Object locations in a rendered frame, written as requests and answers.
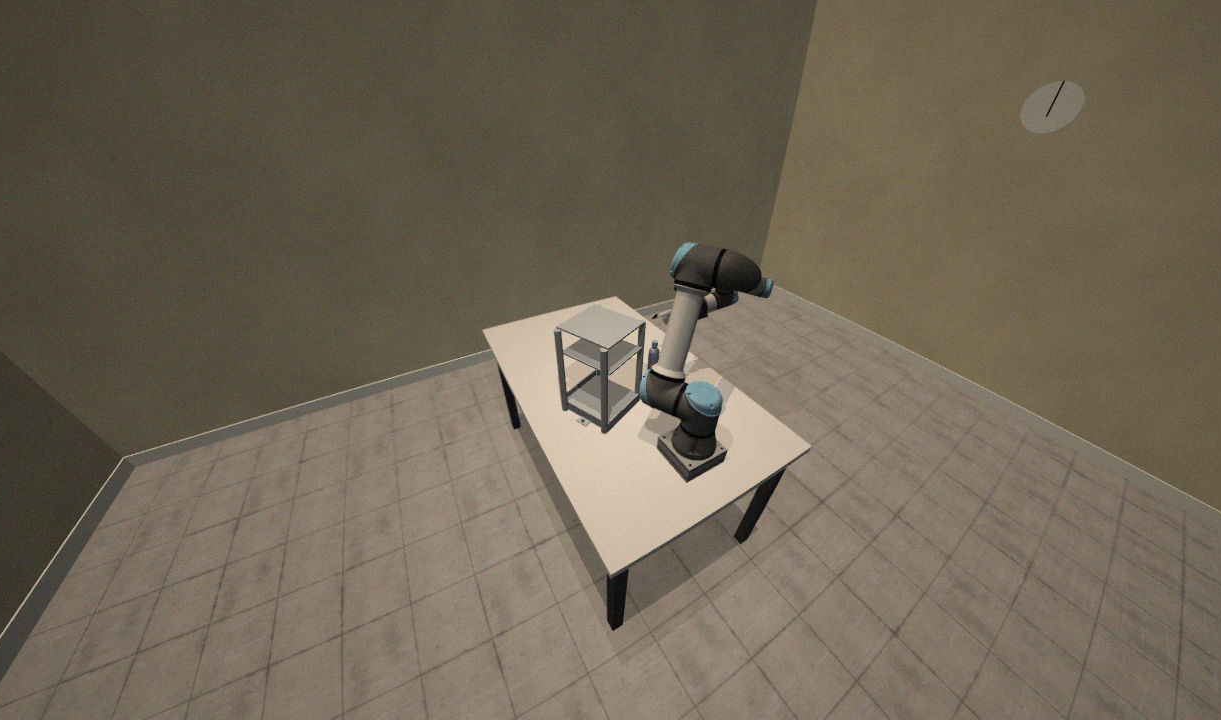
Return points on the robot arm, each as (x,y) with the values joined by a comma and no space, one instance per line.
(695,268)

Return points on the grey shelving unit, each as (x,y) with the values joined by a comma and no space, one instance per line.
(601,347)

